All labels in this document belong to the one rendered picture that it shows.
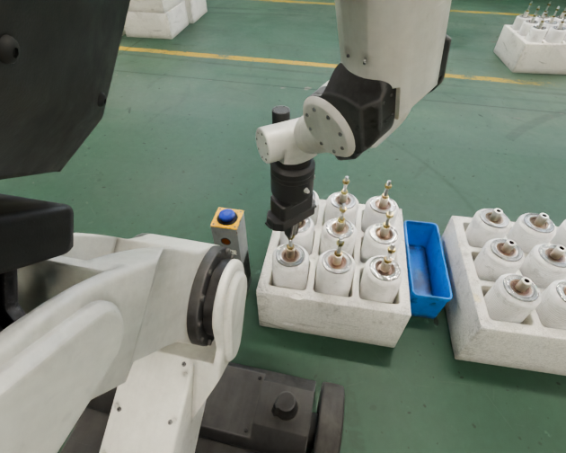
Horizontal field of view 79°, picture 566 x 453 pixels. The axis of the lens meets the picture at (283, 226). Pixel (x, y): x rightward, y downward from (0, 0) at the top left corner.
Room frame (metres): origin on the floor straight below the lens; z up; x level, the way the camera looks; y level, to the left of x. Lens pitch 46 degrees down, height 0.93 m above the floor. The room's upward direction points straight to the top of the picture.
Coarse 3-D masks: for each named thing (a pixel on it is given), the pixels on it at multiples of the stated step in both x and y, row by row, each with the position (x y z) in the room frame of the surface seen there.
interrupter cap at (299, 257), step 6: (282, 246) 0.58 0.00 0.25; (276, 252) 0.57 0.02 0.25; (282, 252) 0.57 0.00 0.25; (300, 252) 0.57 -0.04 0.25; (276, 258) 0.55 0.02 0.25; (282, 258) 0.55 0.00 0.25; (294, 258) 0.55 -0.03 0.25; (300, 258) 0.55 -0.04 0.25; (282, 264) 0.53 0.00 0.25; (288, 264) 0.53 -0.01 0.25; (294, 264) 0.53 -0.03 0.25
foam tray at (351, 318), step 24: (360, 216) 0.77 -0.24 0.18; (360, 240) 0.67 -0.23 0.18; (264, 264) 0.58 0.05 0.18; (312, 264) 0.58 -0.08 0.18; (360, 264) 0.58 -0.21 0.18; (264, 288) 0.51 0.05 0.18; (312, 288) 0.51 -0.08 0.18; (408, 288) 0.51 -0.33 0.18; (264, 312) 0.49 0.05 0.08; (288, 312) 0.48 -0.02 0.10; (312, 312) 0.47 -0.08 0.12; (336, 312) 0.46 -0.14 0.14; (360, 312) 0.45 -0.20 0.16; (384, 312) 0.44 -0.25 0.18; (408, 312) 0.44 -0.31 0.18; (336, 336) 0.46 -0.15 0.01; (360, 336) 0.44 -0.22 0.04; (384, 336) 0.43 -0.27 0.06
